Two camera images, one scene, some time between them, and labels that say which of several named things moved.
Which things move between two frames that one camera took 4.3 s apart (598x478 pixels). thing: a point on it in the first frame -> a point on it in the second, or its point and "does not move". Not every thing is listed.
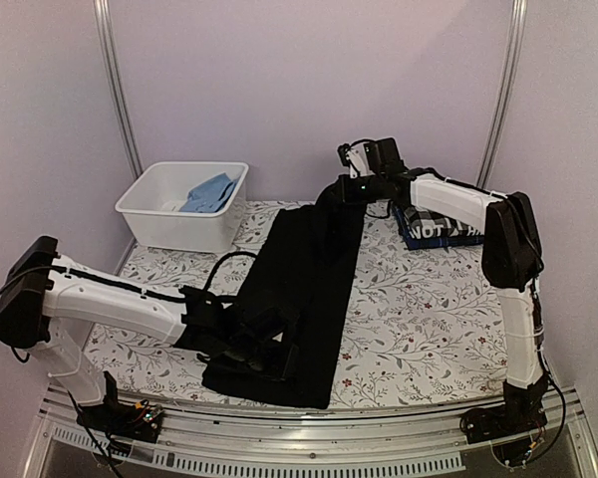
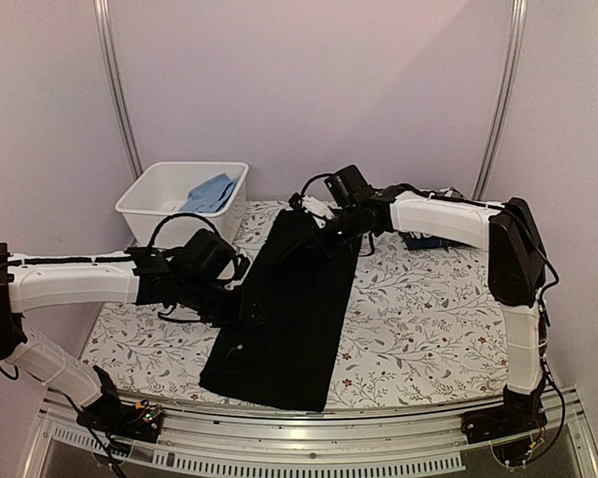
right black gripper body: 365,194 -> 332,245
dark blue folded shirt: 418,243 does not move
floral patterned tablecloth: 424,327 does not move
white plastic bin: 185,205 does not move
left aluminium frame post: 113,76 does not move
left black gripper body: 269,366 -> 234,314
